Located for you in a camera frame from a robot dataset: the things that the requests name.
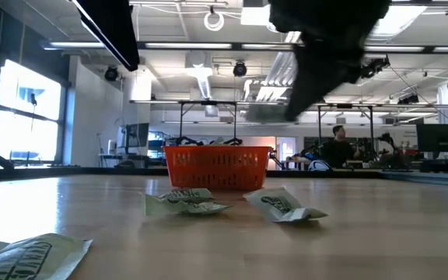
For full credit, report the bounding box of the black overhead beam with lights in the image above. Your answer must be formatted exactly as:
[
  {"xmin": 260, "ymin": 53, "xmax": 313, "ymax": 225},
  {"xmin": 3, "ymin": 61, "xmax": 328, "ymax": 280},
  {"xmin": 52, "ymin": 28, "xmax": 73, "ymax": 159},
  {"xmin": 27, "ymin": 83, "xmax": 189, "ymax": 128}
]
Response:
[{"xmin": 40, "ymin": 38, "xmax": 448, "ymax": 54}]

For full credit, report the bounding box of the person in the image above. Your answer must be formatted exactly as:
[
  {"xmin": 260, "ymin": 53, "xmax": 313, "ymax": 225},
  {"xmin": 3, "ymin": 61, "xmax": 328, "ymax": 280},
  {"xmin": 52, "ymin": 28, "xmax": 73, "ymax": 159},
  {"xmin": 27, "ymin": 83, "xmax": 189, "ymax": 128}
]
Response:
[{"xmin": 320, "ymin": 124, "xmax": 361, "ymax": 170}]

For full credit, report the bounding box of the black background rig frame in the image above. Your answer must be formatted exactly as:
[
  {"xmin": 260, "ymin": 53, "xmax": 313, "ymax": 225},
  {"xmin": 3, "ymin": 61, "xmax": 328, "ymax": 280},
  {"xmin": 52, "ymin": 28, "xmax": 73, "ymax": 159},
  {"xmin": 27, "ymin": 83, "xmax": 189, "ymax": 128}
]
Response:
[
  {"xmin": 177, "ymin": 100, "xmax": 239, "ymax": 148},
  {"xmin": 316, "ymin": 101, "xmax": 376, "ymax": 164}
]

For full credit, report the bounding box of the white hanging ceiling vent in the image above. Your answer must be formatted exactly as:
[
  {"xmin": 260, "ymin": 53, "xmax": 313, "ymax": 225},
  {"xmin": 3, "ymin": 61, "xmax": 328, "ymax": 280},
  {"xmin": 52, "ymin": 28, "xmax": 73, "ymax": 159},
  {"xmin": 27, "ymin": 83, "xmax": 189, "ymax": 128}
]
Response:
[{"xmin": 184, "ymin": 52, "xmax": 214, "ymax": 100}]

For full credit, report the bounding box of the round black ceiling camera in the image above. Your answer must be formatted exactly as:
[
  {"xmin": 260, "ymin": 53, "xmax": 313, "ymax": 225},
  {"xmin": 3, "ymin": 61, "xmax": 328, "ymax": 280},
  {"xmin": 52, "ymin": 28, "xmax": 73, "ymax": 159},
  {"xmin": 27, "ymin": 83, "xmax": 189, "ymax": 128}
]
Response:
[
  {"xmin": 103, "ymin": 65, "xmax": 120, "ymax": 82},
  {"xmin": 232, "ymin": 61, "xmax": 248, "ymax": 78}
]

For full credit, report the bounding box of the orange plastic basket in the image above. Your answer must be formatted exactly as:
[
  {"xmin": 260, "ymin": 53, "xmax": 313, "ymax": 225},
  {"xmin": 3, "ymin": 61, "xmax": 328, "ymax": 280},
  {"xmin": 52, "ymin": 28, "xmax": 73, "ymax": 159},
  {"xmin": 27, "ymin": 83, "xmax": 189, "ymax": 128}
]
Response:
[{"xmin": 163, "ymin": 145, "xmax": 274, "ymax": 191}]

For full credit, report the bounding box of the white cable coil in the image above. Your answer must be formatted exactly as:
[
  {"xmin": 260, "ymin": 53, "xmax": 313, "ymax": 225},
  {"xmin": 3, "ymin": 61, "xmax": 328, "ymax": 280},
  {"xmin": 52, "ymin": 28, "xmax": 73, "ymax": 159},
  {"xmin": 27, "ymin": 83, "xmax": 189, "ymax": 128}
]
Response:
[{"xmin": 203, "ymin": 11, "xmax": 225, "ymax": 32}]

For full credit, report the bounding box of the dark computer monitor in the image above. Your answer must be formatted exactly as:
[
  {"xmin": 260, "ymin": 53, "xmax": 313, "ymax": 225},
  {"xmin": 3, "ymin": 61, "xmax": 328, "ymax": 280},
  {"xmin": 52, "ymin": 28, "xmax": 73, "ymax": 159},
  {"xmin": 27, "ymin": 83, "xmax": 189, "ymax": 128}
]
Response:
[
  {"xmin": 415, "ymin": 123, "xmax": 448, "ymax": 154},
  {"xmin": 124, "ymin": 122, "xmax": 150, "ymax": 156}
]

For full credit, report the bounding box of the large bright window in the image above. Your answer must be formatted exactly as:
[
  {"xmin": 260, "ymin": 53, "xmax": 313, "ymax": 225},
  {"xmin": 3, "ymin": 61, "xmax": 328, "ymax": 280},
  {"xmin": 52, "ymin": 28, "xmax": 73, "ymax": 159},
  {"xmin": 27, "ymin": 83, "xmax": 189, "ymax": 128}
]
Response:
[{"xmin": 0, "ymin": 58, "xmax": 68, "ymax": 166}]

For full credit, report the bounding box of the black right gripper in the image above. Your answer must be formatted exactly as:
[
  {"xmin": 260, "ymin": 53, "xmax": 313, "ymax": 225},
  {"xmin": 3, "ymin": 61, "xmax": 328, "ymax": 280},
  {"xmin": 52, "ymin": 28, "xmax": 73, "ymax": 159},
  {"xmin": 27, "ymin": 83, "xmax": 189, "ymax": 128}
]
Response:
[{"xmin": 284, "ymin": 33, "xmax": 369, "ymax": 123}]

